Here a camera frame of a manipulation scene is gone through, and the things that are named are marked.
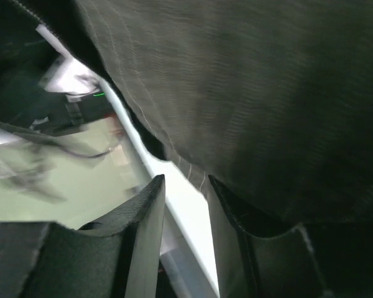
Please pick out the dark pinstriped long sleeve shirt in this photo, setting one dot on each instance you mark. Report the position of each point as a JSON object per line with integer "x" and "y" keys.
{"x": 272, "y": 98}

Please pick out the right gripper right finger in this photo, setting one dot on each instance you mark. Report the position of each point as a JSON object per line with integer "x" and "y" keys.
{"x": 259, "y": 256}

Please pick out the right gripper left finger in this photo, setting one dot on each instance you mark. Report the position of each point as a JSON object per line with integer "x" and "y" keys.
{"x": 116, "y": 255}

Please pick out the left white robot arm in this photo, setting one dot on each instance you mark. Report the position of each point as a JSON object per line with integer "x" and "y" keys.
{"x": 25, "y": 103}

